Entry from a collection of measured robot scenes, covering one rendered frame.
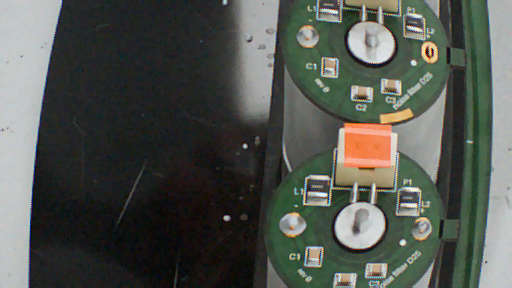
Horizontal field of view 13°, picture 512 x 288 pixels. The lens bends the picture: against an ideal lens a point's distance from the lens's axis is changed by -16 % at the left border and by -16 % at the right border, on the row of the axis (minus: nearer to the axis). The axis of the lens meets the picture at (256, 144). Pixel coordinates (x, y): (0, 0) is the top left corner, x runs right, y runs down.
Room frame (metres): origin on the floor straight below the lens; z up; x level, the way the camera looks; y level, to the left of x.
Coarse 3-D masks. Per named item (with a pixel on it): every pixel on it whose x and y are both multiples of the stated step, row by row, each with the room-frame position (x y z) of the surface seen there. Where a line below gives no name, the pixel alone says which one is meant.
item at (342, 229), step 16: (352, 208) 0.14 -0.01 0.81; (368, 208) 0.14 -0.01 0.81; (336, 224) 0.14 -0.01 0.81; (352, 224) 0.14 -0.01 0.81; (368, 224) 0.14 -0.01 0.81; (384, 224) 0.14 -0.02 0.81; (336, 240) 0.14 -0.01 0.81; (352, 240) 0.14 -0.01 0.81; (368, 240) 0.14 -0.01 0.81; (272, 272) 0.14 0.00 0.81
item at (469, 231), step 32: (480, 0) 0.18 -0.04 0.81; (480, 32) 0.17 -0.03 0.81; (480, 64) 0.17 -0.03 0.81; (480, 96) 0.16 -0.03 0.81; (480, 128) 0.16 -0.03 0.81; (480, 160) 0.15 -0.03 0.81; (480, 192) 0.15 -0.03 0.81; (448, 224) 0.14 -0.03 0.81; (480, 224) 0.14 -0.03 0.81; (480, 256) 0.14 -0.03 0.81
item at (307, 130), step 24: (360, 24) 0.17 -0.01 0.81; (360, 48) 0.17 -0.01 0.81; (384, 48) 0.17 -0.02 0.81; (288, 96) 0.17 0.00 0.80; (288, 120) 0.17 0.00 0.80; (312, 120) 0.16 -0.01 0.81; (336, 120) 0.16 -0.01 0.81; (432, 120) 0.16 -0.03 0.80; (288, 144) 0.17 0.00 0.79; (312, 144) 0.16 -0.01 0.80; (336, 144) 0.16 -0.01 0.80; (408, 144) 0.16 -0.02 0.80; (432, 144) 0.16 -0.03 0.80; (288, 168) 0.17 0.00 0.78; (432, 168) 0.16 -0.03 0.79
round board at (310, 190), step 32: (320, 160) 0.15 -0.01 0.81; (288, 192) 0.15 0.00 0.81; (320, 192) 0.15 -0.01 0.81; (352, 192) 0.15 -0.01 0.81; (384, 192) 0.15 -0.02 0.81; (416, 192) 0.15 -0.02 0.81; (320, 224) 0.14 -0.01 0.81; (288, 256) 0.14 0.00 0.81; (320, 256) 0.14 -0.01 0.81; (352, 256) 0.14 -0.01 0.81; (384, 256) 0.14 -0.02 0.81; (416, 256) 0.14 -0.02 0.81
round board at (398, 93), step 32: (320, 0) 0.18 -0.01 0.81; (416, 0) 0.18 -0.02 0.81; (288, 32) 0.17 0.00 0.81; (320, 32) 0.17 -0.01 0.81; (416, 32) 0.17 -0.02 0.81; (288, 64) 0.17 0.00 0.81; (320, 64) 0.17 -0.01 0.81; (352, 64) 0.17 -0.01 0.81; (416, 64) 0.17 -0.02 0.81; (448, 64) 0.17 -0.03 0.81; (320, 96) 0.16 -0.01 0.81; (352, 96) 0.16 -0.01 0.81; (384, 96) 0.16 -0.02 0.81; (416, 96) 0.16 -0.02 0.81
